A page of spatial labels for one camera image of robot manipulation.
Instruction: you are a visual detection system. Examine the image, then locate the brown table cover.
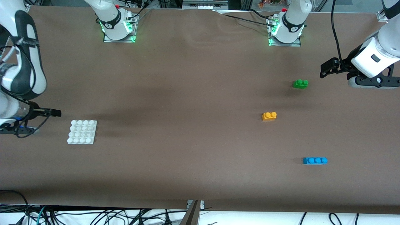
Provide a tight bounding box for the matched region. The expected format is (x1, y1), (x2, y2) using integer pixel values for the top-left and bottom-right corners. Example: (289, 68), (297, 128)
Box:
(0, 6), (400, 214)

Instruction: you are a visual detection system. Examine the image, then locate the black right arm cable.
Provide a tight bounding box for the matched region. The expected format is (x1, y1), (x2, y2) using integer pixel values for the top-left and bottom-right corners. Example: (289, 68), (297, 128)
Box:
(0, 44), (49, 138)

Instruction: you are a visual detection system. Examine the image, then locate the orange background object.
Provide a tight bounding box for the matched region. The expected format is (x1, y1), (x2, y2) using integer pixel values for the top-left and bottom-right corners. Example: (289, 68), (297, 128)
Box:
(259, 0), (282, 8)

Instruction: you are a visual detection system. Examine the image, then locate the black base cable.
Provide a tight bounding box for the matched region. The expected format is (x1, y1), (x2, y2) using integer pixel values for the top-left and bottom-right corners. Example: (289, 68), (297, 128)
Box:
(130, 8), (153, 25)

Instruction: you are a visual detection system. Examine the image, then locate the aluminium profile leg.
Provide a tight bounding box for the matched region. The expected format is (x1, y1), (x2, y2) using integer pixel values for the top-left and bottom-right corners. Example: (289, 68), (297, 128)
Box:
(180, 200), (205, 225)

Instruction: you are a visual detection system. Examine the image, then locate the white studded base plate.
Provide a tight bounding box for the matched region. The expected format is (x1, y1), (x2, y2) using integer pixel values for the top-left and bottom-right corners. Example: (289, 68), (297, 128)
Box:
(67, 120), (98, 145)

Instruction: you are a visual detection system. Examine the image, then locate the long black cable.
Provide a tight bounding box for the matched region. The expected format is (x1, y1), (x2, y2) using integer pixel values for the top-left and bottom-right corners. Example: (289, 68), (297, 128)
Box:
(222, 14), (275, 28)

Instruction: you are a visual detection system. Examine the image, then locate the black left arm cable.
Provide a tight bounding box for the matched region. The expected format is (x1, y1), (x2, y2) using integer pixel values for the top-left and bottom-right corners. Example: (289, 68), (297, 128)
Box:
(331, 0), (346, 63)

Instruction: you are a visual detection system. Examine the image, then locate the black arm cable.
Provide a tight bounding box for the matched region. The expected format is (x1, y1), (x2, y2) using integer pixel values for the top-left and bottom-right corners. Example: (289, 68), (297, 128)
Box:
(331, 0), (346, 63)
(0, 44), (49, 138)

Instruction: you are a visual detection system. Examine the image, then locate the black looped floor cable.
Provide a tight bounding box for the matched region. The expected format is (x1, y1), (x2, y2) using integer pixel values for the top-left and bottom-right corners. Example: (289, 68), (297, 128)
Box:
(0, 189), (30, 225)

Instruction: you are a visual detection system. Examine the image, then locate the short black cable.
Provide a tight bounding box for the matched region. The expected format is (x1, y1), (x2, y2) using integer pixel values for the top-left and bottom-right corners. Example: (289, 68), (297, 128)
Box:
(248, 9), (274, 18)

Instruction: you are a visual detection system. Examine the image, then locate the teal floor cable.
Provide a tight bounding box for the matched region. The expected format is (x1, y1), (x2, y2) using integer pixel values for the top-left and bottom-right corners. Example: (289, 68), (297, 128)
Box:
(35, 206), (47, 225)

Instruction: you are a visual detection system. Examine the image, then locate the blue three-stud block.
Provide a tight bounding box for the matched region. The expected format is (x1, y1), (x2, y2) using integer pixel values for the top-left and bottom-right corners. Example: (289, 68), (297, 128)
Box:
(302, 157), (328, 165)

